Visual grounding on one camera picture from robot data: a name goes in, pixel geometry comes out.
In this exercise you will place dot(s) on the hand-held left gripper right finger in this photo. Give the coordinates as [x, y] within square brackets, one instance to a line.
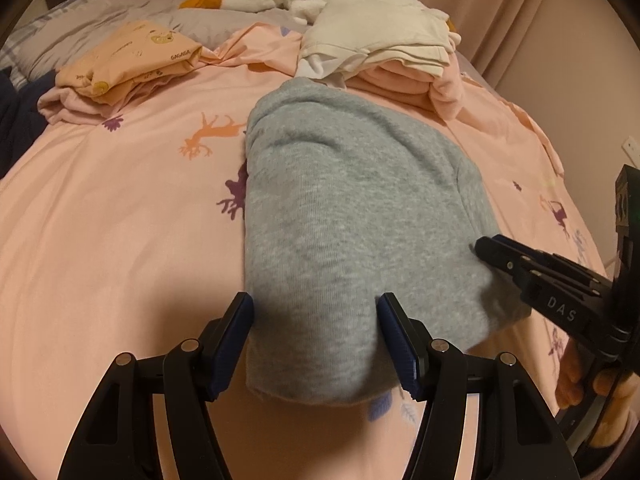
[400, 350]

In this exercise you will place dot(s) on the pink folded garment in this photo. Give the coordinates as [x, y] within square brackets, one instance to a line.
[400, 82]

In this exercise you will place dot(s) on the white folded garment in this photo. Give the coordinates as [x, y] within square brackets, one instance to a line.
[380, 45]

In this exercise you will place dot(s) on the grey knit sweater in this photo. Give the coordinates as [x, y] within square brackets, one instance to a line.
[350, 210]

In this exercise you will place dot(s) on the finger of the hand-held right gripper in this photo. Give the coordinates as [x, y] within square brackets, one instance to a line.
[560, 262]
[500, 257]

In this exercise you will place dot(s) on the pink crumpled garment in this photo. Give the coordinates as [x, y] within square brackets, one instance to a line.
[65, 105]

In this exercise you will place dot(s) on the pink animal print bed sheet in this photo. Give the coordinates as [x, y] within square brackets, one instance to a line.
[125, 235]

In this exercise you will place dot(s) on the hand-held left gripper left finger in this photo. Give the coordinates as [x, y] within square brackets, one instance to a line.
[232, 340]

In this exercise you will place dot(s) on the person's right hand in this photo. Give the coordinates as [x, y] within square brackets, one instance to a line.
[570, 380]

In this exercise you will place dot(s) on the dark blue cloth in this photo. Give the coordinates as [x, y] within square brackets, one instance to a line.
[20, 120]

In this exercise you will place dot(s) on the orange printed folded garment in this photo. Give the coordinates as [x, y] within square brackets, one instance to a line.
[130, 55]

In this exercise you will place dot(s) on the white wall power strip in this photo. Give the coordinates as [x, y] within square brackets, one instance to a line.
[631, 149]

